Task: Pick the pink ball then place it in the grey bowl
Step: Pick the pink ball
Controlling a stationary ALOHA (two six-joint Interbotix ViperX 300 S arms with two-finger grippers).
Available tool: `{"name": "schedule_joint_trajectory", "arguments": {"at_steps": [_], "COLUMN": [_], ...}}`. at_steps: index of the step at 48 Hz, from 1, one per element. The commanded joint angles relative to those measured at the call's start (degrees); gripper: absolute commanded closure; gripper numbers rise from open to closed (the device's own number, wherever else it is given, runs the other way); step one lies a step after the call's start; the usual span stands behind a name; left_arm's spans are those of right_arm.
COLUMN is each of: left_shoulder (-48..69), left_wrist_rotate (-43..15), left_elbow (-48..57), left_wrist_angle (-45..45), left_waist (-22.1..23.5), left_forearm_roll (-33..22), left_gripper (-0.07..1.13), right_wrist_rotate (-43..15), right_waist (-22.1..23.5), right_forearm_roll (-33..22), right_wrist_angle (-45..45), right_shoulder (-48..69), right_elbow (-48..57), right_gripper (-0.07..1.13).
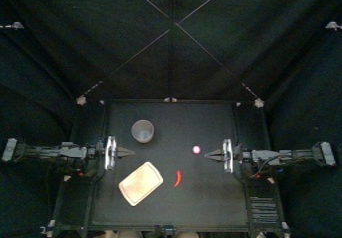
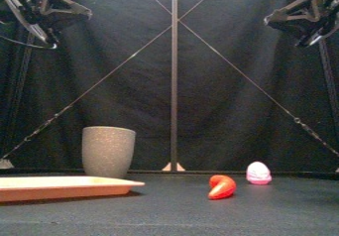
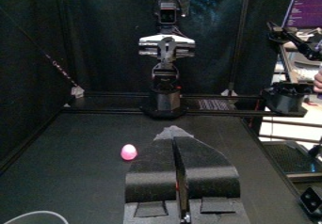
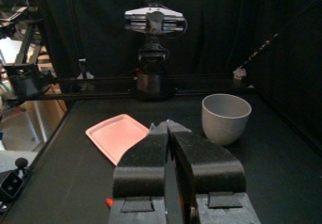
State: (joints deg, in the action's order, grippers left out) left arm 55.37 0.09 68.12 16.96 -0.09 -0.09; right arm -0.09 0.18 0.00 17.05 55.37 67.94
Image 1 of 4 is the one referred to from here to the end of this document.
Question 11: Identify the grey bowl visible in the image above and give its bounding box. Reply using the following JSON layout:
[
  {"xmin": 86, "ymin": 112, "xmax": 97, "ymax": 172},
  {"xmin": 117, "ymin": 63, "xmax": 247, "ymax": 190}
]
[{"xmin": 129, "ymin": 119, "xmax": 156, "ymax": 145}]

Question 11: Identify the beige cutting board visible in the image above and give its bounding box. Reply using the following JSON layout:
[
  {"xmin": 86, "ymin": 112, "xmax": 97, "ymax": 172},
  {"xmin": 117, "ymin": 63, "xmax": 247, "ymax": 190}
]
[{"xmin": 117, "ymin": 161, "xmax": 165, "ymax": 207}]

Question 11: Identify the red chili pepper toy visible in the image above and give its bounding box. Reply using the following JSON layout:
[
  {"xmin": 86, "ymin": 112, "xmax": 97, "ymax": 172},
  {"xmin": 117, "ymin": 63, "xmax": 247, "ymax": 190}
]
[{"xmin": 172, "ymin": 169, "xmax": 184, "ymax": 189}]

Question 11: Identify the black table edge clamp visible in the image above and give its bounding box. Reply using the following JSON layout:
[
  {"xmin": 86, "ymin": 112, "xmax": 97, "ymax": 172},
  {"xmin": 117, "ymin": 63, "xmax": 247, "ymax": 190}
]
[{"xmin": 153, "ymin": 224, "xmax": 177, "ymax": 238}]

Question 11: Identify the thin white frame cord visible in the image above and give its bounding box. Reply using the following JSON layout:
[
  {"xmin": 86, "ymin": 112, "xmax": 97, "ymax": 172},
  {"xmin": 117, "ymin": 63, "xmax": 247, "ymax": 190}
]
[
  {"xmin": 121, "ymin": 0, "xmax": 259, "ymax": 100},
  {"xmin": 81, "ymin": 0, "xmax": 236, "ymax": 98}
]

